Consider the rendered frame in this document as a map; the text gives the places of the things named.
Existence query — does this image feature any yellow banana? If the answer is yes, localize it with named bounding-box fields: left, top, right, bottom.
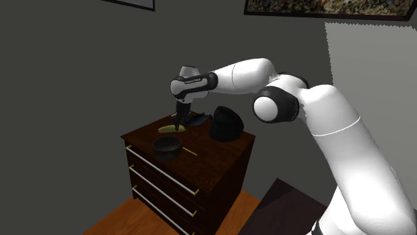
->
left=158, top=124, right=186, bottom=134

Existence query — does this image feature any dark blue cloth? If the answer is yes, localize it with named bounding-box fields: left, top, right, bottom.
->
left=185, top=112, right=214, bottom=127

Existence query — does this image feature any framed colourful wall picture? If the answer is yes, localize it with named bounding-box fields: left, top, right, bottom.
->
left=243, top=0, right=417, bottom=22

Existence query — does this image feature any dark wooden chest of drawers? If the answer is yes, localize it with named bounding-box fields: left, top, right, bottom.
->
left=120, top=111, right=257, bottom=235

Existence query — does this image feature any dark brown bowl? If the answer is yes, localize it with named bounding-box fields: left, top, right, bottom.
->
left=152, top=136, right=183, bottom=162

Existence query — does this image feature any dark robot stand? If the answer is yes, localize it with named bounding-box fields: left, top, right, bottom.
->
left=237, top=177, right=328, bottom=235

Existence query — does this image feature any black bag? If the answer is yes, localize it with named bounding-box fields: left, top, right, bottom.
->
left=208, top=105, right=245, bottom=143

